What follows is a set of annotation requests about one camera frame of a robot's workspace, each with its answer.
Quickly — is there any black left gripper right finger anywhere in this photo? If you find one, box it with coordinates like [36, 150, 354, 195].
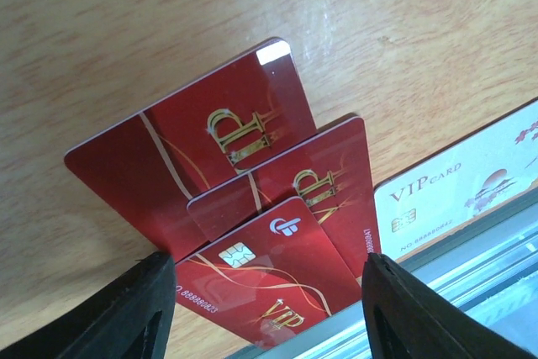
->
[361, 253, 534, 358]

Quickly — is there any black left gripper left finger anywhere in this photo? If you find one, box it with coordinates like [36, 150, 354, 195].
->
[1, 251, 176, 358]

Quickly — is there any red VIP card right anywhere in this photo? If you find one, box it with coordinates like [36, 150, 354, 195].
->
[176, 215, 361, 349]

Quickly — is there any red vip card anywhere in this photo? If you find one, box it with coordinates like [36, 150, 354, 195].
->
[176, 215, 361, 349]
[187, 115, 381, 279]

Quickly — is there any white card centre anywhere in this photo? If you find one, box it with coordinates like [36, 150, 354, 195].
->
[374, 101, 537, 260]

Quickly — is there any red card under left pile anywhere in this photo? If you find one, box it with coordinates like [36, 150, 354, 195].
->
[64, 37, 316, 260]

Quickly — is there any red VIP card left front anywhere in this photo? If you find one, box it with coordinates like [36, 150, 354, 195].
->
[187, 115, 381, 279]

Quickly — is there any aluminium rail base front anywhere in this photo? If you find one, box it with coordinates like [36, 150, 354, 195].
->
[237, 190, 537, 358]

